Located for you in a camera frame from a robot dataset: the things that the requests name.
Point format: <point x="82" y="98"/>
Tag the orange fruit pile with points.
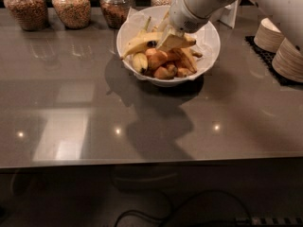
<point x="177" y="63"/>

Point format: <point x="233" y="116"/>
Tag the near stack paper bowls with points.
<point x="288" y="62"/>

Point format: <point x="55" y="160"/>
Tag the leftmost glass grain jar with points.
<point x="31" y="15"/>

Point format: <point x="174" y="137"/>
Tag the large yellow banana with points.
<point x="146" y="41"/>

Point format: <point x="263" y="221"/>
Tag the black power strip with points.
<point x="269" y="222"/>

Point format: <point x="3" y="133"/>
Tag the small yellow banana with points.
<point x="140" y="61"/>

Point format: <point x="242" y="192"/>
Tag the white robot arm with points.
<point x="286" y="15"/>

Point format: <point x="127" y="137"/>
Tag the white paper liner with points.
<point x="207" y="37"/>

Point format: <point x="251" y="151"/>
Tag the stack paper bowls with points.
<point x="288" y="62"/>
<point x="268" y="36"/>

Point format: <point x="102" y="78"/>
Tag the black rubber mat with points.
<point x="267" y="58"/>

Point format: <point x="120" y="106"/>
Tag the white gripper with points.
<point x="182" y="17"/>

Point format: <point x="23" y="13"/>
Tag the far stack paper bowls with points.
<point x="268" y="36"/>

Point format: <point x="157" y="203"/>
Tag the white bowl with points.
<point x="159" y="82"/>

